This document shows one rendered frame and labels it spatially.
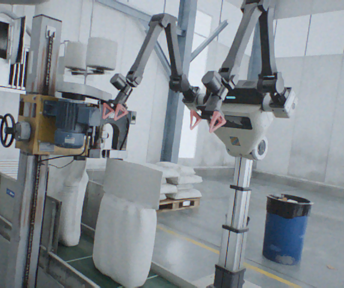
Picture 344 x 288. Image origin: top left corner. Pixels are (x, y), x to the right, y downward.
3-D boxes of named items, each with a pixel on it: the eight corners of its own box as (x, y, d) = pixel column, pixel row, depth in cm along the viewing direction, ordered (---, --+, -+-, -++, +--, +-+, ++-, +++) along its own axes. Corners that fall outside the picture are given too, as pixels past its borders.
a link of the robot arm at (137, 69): (171, 18, 188) (157, 20, 195) (165, 11, 184) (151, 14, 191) (141, 87, 179) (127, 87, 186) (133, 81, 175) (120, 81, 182)
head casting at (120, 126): (127, 150, 226) (132, 105, 224) (94, 149, 208) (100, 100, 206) (100, 144, 246) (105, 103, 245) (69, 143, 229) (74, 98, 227)
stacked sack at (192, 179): (204, 185, 562) (205, 176, 561) (176, 186, 514) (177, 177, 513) (184, 179, 593) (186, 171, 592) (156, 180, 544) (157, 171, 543)
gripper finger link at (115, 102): (112, 116, 166) (121, 100, 169) (103, 115, 171) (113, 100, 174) (121, 124, 171) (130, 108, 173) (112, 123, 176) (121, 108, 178)
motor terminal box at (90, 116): (99, 130, 181) (101, 109, 180) (88, 130, 172) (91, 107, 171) (86, 129, 184) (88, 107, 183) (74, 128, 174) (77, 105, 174)
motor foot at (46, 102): (71, 119, 185) (73, 103, 184) (50, 117, 176) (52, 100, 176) (63, 118, 191) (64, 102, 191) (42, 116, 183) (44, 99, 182)
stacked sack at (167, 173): (181, 179, 517) (183, 169, 516) (148, 180, 469) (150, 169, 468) (162, 173, 546) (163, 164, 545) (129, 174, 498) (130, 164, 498)
